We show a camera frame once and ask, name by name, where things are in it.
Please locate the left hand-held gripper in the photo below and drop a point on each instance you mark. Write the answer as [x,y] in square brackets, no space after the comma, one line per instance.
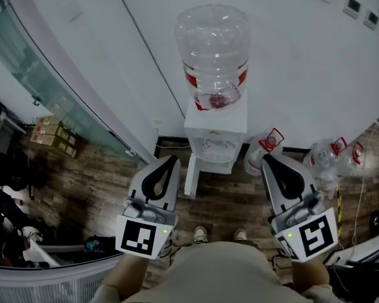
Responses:
[135,235]

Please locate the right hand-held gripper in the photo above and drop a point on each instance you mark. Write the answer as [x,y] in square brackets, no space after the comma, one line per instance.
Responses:
[316,235]

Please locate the white cabinet door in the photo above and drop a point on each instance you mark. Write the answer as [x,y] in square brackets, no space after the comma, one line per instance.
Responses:
[191,178]

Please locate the white water dispenser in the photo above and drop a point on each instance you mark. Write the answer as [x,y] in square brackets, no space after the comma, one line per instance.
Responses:
[216,122]

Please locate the person's left forearm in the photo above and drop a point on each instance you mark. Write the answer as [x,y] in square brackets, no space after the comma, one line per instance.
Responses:
[126,276]

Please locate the person's right forearm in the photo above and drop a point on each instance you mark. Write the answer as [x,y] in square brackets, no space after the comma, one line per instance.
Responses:
[309,275]

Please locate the large clear water bottle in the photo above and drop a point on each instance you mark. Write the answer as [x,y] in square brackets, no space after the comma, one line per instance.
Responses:
[213,49]

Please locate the frosted glass door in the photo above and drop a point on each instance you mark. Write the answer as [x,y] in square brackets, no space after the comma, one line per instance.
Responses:
[34,71]

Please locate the black baseboard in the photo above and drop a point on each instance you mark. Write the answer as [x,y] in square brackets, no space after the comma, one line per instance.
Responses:
[164,145]

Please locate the black yellow hazard strip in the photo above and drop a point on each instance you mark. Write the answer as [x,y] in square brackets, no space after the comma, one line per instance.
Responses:
[339,210]

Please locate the person's left shoe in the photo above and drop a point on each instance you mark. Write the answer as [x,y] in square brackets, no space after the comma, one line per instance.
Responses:
[200,234]

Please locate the person's shoe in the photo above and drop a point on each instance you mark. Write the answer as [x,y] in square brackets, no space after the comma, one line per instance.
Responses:
[240,235]
[200,234]

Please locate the person's right shoe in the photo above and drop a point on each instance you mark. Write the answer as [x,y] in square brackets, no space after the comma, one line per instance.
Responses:
[240,235]

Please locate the blue packet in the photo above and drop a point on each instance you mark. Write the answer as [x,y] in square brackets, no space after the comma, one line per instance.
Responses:
[93,245]

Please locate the black wheel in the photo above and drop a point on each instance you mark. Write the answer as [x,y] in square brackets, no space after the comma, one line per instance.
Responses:
[376,220]

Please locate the stack of cardboard boxes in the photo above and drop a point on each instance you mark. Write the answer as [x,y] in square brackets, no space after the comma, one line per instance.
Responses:
[55,136]

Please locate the person's beige shirt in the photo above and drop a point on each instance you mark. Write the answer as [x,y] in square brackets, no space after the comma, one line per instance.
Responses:
[221,276]

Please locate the black office chair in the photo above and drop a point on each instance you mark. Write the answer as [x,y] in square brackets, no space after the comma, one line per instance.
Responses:
[9,175]

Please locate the wall thermostat panel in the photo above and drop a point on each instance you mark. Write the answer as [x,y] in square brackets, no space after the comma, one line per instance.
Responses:
[371,20]
[352,6]

